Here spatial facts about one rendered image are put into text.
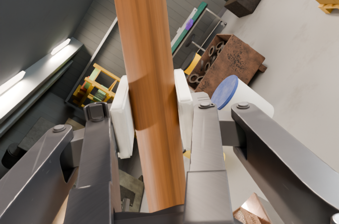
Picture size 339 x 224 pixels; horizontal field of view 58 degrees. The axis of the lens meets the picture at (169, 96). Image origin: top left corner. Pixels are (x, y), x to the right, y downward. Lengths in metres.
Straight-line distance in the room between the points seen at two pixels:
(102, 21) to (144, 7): 8.76
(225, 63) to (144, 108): 4.29
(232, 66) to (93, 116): 4.37
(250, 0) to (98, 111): 6.70
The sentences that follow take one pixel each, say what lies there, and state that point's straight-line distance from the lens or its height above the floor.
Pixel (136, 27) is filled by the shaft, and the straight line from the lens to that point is 0.18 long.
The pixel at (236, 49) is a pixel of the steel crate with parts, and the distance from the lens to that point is 4.51.
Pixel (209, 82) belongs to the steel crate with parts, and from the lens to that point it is 4.44.
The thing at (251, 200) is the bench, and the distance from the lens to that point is 2.45.
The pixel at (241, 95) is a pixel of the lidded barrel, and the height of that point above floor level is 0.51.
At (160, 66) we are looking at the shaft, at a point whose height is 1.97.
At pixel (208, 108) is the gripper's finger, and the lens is 0.15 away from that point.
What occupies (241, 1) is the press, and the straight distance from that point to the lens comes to 6.75.
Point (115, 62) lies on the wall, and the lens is 9.12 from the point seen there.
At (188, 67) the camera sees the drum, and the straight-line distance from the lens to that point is 5.71.
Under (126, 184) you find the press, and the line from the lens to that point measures 6.30.
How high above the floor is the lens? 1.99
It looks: 13 degrees down
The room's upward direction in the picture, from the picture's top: 58 degrees counter-clockwise
